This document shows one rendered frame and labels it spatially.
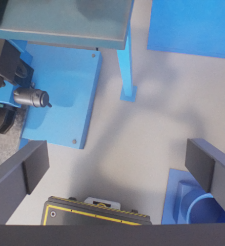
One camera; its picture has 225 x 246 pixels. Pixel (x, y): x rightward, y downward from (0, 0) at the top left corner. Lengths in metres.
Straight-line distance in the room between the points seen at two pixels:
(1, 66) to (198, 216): 1.38
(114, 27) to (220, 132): 1.29
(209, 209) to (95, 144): 0.94
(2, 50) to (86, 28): 0.29
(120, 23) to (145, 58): 1.17
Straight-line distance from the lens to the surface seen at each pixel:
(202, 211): 1.46
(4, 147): 1.70
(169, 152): 1.50
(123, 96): 1.54
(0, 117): 1.25
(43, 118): 1.57
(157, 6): 1.34
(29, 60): 1.77
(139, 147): 1.48
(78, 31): 0.55
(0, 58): 0.69
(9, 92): 1.23
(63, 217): 1.31
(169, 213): 1.56
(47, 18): 0.61
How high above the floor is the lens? 1.48
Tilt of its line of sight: 78 degrees down
